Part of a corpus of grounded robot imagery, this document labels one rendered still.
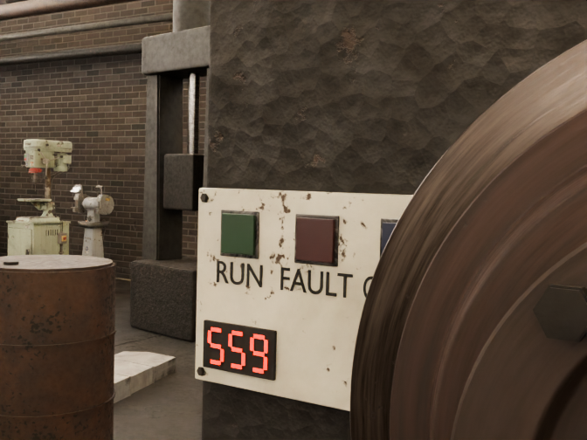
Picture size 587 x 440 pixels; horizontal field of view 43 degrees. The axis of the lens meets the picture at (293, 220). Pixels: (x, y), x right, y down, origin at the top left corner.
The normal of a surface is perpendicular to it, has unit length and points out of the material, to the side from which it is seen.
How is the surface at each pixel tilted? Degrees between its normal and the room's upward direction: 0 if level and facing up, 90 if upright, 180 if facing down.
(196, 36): 90
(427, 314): 90
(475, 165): 90
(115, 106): 90
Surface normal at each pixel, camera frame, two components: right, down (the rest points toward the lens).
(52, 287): 0.44, 0.06
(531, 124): -0.54, 0.03
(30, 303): 0.14, 0.06
